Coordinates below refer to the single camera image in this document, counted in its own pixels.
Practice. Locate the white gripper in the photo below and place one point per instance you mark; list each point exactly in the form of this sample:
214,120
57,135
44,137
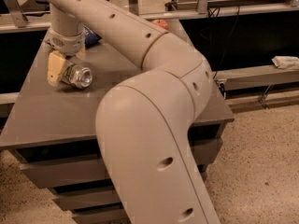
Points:
67,44

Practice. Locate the silver green 7up can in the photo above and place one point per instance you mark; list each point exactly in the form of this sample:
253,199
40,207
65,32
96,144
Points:
78,76

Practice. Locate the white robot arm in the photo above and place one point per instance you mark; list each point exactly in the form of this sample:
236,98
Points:
142,123

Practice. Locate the blue chip bag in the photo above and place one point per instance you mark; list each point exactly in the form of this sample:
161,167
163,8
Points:
91,38

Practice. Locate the red apple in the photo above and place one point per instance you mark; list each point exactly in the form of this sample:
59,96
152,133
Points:
161,23

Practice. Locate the white cloth packet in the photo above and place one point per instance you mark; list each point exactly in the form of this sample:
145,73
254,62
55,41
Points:
286,62

